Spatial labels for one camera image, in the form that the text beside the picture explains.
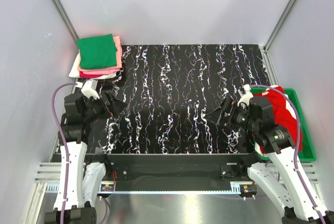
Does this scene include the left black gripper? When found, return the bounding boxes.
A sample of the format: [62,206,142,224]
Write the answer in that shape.
[82,90,127,123]

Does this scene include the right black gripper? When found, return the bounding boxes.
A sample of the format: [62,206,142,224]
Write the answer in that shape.
[204,97,259,132]

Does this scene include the green t shirt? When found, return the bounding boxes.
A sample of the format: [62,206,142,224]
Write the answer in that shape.
[76,34,118,69]

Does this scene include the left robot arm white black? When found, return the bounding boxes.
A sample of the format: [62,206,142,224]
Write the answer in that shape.
[44,91,126,223]

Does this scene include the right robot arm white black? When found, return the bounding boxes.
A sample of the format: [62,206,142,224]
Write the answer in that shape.
[207,97,333,223]

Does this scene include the folded pink t shirt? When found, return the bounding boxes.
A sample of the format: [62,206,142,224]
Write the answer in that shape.
[79,68,121,79]

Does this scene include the folded white t shirt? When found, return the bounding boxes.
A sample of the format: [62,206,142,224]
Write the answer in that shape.
[68,55,120,80]

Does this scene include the folded peach t shirt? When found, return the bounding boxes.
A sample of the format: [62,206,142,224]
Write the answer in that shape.
[77,35,123,73]

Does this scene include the red white t shirt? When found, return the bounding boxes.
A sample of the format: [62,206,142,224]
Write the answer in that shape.
[252,88,297,144]

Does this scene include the green plastic bin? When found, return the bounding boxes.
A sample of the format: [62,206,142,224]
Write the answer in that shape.
[251,86,316,162]

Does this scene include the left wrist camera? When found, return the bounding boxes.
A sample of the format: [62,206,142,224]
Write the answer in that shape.
[81,79,100,100]

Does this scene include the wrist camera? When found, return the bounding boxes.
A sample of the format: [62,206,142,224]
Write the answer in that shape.
[81,79,100,100]
[237,84,253,106]

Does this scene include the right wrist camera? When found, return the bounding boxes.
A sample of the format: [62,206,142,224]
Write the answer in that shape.
[237,84,253,106]

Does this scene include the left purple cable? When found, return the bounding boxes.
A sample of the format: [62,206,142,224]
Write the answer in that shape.
[51,82,110,224]

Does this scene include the purple cable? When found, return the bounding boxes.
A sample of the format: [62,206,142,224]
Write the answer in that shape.
[249,85,328,224]
[51,82,110,224]

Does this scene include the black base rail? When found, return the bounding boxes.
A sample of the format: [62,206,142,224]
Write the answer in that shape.
[108,154,260,181]

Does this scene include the aluminium frame rail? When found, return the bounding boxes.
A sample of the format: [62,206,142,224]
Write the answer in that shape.
[34,162,318,195]

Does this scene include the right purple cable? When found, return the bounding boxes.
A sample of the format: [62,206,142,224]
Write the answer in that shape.
[249,85,328,224]

